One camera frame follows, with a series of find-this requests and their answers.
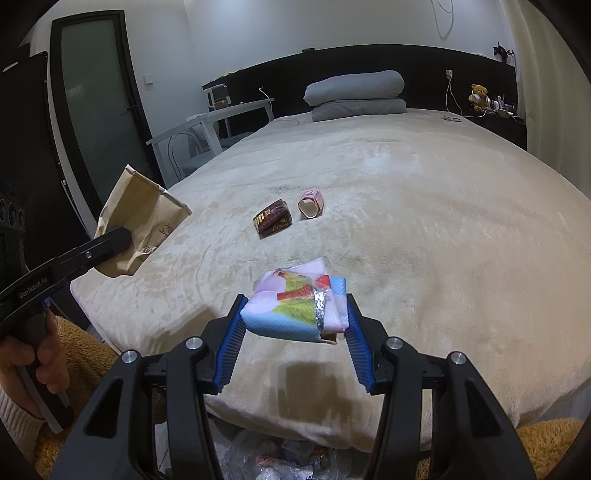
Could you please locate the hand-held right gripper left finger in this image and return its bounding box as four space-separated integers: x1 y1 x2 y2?
50 294 247 480

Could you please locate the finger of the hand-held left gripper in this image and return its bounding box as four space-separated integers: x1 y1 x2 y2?
90 225 135 269

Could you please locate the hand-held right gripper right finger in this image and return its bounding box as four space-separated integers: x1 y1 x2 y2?
344 294 539 480

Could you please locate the brown paper bag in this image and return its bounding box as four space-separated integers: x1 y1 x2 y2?
93 165 192 279

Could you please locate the blue and pink packet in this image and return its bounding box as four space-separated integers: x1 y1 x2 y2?
245 257 348 345

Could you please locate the clear plastic bin bag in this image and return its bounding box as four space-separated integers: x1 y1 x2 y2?
217 427 384 480

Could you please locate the person's left forearm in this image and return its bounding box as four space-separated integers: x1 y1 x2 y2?
0 387 45 452

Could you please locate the person's left hand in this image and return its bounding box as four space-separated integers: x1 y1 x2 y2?
0 314 71 394

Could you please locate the brown fleece clothing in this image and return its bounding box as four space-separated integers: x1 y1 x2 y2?
28 318 585 480

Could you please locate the black cabinet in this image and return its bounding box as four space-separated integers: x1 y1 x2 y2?
0 51 93 296

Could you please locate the dark brown snack packet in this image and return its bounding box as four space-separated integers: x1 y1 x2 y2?
253 198 293 239

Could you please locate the small pink carton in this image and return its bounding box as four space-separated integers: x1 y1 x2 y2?
297 188 325 220

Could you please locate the dark glass door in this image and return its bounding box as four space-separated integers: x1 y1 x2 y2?
50 14 160 222

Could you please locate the beige blanket bed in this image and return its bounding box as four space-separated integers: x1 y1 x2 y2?
69 107 591 455

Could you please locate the white desk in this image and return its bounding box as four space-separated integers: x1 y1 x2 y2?
147 98 275 185

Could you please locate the white desktop appliance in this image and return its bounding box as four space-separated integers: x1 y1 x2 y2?
205 83 232 112

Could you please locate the grey folded pillow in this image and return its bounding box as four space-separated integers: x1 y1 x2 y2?
311 98 408 123

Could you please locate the black headboard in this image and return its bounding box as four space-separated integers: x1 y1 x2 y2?
202 44 527 134

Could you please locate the grey rolled duvet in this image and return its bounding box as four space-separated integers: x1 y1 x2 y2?
303 70 406 106

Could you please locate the black nightstand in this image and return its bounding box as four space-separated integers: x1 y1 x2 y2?
464 113 528 151

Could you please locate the brown teddy bear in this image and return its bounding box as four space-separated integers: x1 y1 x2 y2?
468 84 491 112

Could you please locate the group of small bottles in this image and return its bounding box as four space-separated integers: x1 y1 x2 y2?
490 95 521 121

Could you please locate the metal frame chair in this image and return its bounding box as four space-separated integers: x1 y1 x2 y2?
168 130 252 182

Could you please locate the white charger cable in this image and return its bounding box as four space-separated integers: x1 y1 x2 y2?
444 69 490 121

